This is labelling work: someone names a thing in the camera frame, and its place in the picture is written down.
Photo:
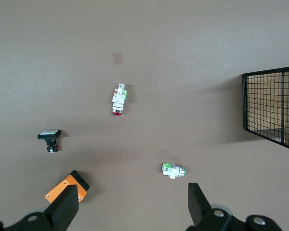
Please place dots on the white push button green cap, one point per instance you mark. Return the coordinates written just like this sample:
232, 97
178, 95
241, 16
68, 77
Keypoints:
173, 171

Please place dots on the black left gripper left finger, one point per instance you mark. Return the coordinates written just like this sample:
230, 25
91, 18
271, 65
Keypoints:
60, 211

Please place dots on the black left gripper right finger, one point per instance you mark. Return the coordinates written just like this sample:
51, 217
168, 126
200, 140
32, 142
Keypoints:
200, 209

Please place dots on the brown tape patch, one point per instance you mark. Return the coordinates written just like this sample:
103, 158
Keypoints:
117, 58

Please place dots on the orange button enclosure box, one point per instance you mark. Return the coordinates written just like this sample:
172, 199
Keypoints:
60, 190

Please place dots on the black square button white cap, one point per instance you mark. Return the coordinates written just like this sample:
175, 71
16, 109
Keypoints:
48, 135

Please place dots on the white push button red cap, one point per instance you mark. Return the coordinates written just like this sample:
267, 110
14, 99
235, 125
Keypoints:
119, 97

